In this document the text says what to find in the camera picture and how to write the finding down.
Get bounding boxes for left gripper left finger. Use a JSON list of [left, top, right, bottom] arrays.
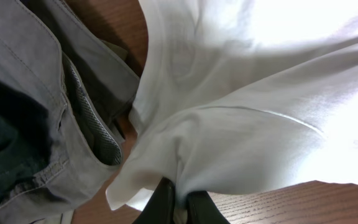
[[132, 178, 175, 224]]

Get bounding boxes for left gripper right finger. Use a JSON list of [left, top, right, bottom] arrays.
[[186, 191, 229, 224]]

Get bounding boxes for white t-shirt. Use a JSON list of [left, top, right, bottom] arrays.
[[106, 0, 358, 210]]

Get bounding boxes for beige folded garment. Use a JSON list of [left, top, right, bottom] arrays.
[[31, 210, 74, 224]]

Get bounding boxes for black folded garment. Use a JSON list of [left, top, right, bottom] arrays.
[[0, 82, 50, 203]]

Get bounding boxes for grey folded shorts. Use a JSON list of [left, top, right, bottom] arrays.
[[0, 0, 139, 223]]

